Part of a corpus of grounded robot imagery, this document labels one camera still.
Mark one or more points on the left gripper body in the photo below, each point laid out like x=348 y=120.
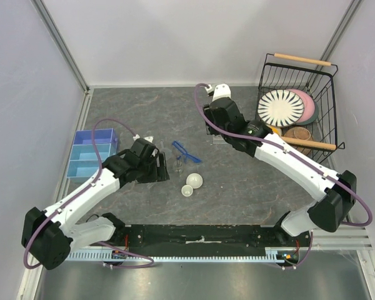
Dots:
x=148 y=170

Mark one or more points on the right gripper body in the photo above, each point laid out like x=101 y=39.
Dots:
x=212 y=130

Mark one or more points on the clear test tube rack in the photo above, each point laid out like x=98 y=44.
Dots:
x=218 y=140

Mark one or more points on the black wire dish basket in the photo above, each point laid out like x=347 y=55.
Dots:
x=315 y=80

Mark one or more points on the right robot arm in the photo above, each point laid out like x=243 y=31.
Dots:
x=331 y=192

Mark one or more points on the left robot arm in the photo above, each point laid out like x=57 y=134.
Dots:
x=51 y=234

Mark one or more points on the small glass beaker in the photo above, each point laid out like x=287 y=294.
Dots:
x=178 y=165

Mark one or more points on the small white dish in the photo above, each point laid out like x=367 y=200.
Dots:
x=187 y=190

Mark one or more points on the large white dish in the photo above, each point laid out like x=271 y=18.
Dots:
x=194 y=180

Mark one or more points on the blue safety glasses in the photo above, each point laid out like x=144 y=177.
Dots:
x=184 y=154

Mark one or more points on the yellow bowl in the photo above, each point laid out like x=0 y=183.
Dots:
x=276 y=130

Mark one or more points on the blue compartment organizer box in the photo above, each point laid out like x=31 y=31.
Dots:
x=83 y=162

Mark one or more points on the white blue striped plate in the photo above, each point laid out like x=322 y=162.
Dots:
x=280 y=108

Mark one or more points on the brown wooden bowl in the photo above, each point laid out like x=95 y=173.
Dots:
x=300 y=133

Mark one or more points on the pink plate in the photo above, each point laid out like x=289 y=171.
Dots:
x=308 y=104

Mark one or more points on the dark green plate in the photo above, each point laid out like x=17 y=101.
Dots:
x=312 y=118

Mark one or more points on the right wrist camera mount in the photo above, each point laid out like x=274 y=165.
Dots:
x=219 y=91

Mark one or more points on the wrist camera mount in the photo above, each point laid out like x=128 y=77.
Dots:
x=147 y=138
x=219 y=91

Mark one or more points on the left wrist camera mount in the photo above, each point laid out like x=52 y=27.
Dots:
x=147 y=138

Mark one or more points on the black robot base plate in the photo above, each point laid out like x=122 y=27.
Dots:
x=204 y=240

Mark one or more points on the light blue cable duct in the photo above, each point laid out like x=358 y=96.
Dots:
x=102 y=254

